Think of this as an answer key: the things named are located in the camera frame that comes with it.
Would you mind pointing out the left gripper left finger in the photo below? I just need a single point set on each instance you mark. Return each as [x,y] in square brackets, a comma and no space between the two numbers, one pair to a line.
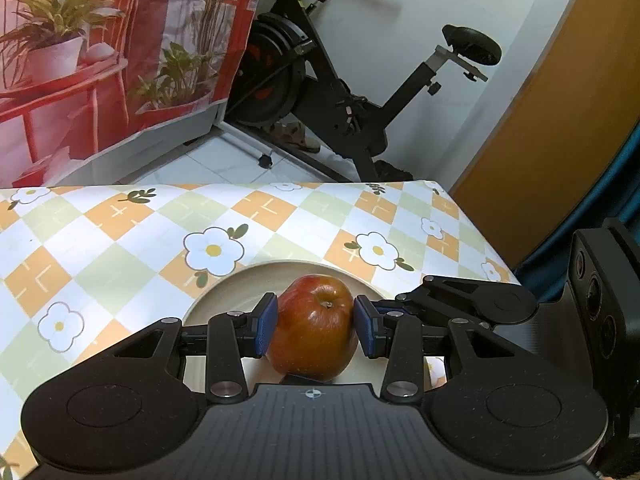
[234,334]

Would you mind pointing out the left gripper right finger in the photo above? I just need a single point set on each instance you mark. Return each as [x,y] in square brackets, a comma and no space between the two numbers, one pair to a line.
[375,324]

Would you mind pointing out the red apple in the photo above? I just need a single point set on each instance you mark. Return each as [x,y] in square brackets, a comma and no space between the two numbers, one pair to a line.
[315,336]

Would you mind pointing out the beige round plate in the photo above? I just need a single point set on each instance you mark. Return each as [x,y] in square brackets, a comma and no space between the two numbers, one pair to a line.
[242,290]

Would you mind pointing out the orange wooden door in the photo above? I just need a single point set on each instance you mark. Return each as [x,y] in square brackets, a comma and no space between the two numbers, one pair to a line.
[563,129]

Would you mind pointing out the floral checkered tablecloth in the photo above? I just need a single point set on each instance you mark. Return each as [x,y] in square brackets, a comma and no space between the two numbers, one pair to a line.
[82,268]

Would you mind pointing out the black exercise bike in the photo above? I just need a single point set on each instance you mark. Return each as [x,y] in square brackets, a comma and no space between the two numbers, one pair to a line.
[285,70]

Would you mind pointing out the red plant backdrop cloth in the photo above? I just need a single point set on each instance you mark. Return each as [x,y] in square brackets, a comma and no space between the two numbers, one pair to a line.
[123,79]

